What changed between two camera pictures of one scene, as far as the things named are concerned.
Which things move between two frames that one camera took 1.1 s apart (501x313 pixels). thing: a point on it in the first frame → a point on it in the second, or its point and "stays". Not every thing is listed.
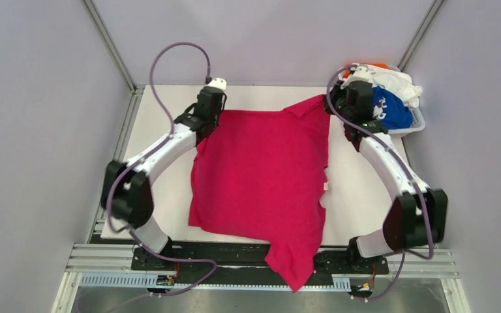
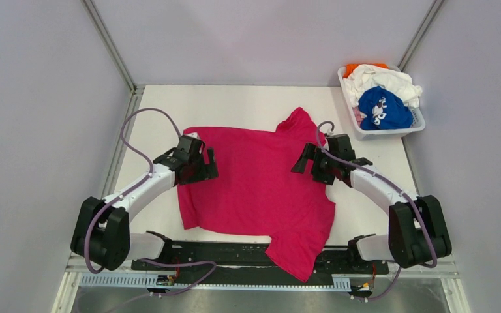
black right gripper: (336, 91) → (310, 150)
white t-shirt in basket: (397, 83) stays
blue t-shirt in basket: (390, 109) stays
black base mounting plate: (246, 264) stays
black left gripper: (218, 113) → (207, 171)
